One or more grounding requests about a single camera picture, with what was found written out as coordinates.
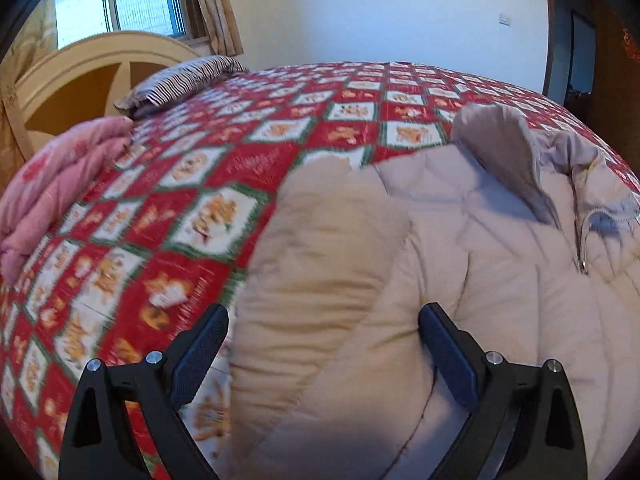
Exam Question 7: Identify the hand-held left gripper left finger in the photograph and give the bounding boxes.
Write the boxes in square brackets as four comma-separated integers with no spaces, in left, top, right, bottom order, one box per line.
[58,303,230,480]

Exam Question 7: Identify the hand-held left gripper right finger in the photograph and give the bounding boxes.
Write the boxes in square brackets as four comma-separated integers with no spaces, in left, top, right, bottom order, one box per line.
[418,302,588,480]

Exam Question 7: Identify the beige puffer jacket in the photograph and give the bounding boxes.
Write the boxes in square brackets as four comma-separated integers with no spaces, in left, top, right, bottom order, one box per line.
[229,102,640,480]

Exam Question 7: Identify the red printed bed quilt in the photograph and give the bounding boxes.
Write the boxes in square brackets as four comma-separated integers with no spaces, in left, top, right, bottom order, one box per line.
[0,61,640,480]

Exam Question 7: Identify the pink folded comforter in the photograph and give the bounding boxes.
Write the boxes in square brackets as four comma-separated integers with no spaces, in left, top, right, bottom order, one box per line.
[0,116,133,286]

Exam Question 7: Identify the striped pillow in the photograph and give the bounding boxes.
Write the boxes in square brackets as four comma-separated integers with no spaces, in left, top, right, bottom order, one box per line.
[114,56,250,120]

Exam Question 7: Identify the cream wooden headboard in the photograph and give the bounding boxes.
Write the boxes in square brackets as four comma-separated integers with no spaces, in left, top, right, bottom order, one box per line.
[0,31,201,171]

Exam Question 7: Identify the red paper door decoration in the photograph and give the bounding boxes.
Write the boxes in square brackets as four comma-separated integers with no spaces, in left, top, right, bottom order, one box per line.
[621,27,640,64]

